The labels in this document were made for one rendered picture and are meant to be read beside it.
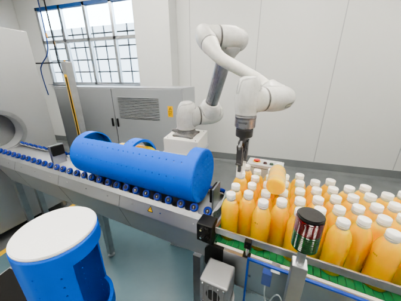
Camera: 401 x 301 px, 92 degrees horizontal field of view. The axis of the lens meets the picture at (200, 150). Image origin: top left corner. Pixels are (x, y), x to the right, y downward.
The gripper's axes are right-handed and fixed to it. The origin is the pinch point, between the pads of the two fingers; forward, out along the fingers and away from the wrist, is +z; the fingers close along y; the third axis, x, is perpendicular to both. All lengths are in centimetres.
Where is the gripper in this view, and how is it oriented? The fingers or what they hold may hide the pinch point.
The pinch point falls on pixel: (240, 169)
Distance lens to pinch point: 95.2
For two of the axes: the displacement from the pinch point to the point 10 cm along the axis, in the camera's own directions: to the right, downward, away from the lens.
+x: 9.0, 1.6, -4.1
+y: -4.4, 3.1, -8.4
